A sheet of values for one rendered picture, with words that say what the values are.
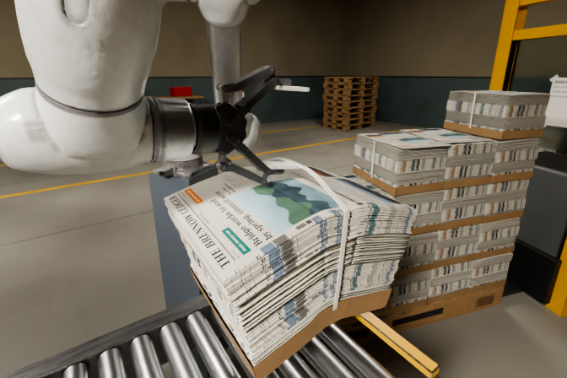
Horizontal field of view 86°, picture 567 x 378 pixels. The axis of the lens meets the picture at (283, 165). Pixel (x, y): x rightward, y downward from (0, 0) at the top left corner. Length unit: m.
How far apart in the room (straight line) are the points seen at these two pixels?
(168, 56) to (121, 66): 7.48
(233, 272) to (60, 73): 0.28
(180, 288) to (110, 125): 1.21
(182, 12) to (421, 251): 7.21
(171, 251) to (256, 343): 0.96
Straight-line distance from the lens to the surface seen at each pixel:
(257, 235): 0.46
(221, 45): 0.96
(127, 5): 0.30
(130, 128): 0.39
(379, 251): 0.63
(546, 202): 2.61
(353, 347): 0.81
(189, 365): 0.80
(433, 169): 1.63
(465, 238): 1.98
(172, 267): 1.49
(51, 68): 0.34
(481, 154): 1.82
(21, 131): 0.41
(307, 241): 0.46
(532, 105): 2.01
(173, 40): 7.87
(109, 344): 0.90
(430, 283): 1.98
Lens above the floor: 1.39
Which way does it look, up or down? 17 degrees down
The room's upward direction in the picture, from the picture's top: straight up
